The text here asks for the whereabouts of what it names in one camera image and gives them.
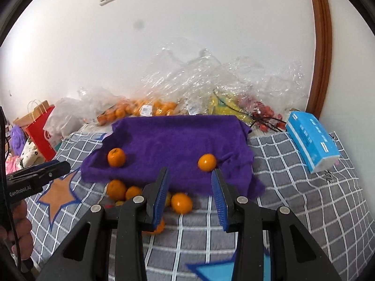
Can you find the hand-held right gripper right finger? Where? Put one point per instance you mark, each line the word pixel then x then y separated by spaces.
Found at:
pixel 218 199

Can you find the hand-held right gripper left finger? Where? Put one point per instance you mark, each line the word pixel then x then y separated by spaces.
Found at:
pixel 163 199

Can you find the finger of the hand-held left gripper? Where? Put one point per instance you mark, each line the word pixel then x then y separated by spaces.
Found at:
pixel 29 171
pixel 55 169

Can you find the yellow lemon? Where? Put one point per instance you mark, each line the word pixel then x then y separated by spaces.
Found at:
pixel 168 199

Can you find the orange mandarin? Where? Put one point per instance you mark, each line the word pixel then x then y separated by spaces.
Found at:
pixel 133 193
pixel 181 202
pixel 116 189
pixel 207 162
pixel 116 157
pixel 161 227

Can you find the small yellow kumquat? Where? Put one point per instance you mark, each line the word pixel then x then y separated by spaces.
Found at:
pixel 118 203

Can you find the person's left hand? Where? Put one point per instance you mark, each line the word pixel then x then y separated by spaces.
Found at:
pixel 23 231

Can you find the floral white cloth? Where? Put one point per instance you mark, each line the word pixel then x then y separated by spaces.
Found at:
pixel 30 155

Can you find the pink cloth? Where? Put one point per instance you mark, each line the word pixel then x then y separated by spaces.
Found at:
pixel 13 165

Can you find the purple plush toy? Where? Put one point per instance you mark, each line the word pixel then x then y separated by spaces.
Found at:
pixel 17 139

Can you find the red paper bag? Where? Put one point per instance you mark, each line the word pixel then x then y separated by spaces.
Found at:
pixel 39 137

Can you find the white plastic bag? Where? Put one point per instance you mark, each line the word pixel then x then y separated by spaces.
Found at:
pixel 67 114

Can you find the purple towel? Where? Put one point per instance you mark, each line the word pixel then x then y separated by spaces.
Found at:
pixel 175 140

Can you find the grey checked bed sheet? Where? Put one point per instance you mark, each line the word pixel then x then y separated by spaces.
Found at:
pixel 293 187

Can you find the yellow fruit bunch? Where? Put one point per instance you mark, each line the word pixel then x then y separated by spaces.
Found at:
pixel 225 105

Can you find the bag of mandarins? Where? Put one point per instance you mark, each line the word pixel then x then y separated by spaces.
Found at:
pixel 131 108

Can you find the red berry branch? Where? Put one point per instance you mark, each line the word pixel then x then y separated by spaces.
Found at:
pixel 263 114

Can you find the blue tissue pack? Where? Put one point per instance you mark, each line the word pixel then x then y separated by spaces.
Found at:
pixel 312 139

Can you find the clear plastic wrapping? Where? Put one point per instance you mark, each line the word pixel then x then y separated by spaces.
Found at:
pixel 199 70

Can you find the brown wooden door frame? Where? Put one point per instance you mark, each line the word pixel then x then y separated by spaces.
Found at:
pixel 320 49

